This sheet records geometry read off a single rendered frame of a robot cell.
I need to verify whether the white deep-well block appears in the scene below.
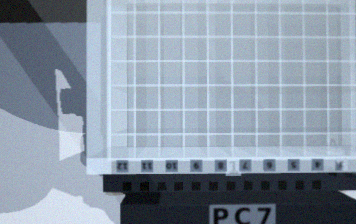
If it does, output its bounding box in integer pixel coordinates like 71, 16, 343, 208
87, 0, 356, 174

